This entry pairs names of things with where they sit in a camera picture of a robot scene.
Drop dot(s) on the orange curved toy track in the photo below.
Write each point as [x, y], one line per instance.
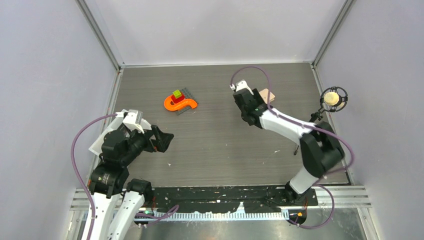
[187, 102]

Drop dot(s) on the green toy block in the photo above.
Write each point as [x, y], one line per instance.
[177, 94]

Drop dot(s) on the tan card holder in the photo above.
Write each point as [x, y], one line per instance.
[267, 95]

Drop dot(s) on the white divided tray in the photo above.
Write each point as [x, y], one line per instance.
[115, 124]

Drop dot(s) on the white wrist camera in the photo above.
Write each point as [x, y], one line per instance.
[240, 86]
[134, 121]

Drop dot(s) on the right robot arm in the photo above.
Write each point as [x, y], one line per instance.
[320, 150]

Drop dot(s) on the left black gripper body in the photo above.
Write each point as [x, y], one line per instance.
[145, 143]

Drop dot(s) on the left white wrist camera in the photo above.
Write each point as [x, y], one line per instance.
[134, 121]

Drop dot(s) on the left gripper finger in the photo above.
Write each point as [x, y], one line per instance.
[162, 145]
[160, 135]

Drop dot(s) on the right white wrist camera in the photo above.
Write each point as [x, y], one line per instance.
[240, 86]

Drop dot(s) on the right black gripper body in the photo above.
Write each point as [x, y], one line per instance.
[258, 97]

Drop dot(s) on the red toy block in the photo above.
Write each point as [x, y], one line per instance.
[175, 101]

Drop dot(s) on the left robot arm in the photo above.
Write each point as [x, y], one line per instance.
[115, 201]

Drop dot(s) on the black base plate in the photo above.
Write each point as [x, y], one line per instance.
[226, 199]

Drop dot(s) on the grey studded baseplate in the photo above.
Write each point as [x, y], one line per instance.
[187, 94]

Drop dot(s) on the white slotted cable duct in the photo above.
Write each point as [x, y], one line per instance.
[239, 215]

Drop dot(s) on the microphone on tripod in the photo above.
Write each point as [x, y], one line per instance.
[332, 100]

